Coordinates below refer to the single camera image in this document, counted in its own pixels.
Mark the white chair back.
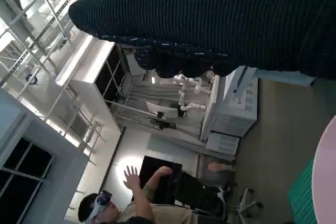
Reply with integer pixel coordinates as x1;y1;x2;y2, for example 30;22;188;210
145;101;179;130

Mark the black office chair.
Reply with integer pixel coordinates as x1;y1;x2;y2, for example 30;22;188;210
173;171;263;219

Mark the person's open hand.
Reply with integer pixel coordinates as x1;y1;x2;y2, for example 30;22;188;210
123;165;144;190

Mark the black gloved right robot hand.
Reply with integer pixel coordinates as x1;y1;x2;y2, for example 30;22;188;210
67;0;336;80

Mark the black wall screen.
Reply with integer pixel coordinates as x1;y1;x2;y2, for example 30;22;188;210
139;155;183;190

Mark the white VR headset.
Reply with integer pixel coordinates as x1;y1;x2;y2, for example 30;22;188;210
86;191;114;222

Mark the dark framed window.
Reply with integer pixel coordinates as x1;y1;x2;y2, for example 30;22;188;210
0;137;53;224

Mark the person's closed hand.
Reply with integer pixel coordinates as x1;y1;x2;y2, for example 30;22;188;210
156;166;173;182

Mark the pink bowl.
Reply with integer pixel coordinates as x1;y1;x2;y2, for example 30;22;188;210
311;115;336;224

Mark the person with headset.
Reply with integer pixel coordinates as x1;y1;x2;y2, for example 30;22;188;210
78;165;200;224

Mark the green cutting mat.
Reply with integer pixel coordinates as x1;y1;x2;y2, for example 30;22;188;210
287;157;316;224

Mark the large white mesh cabinet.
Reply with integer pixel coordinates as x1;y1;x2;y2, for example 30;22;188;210
201;65;259;141

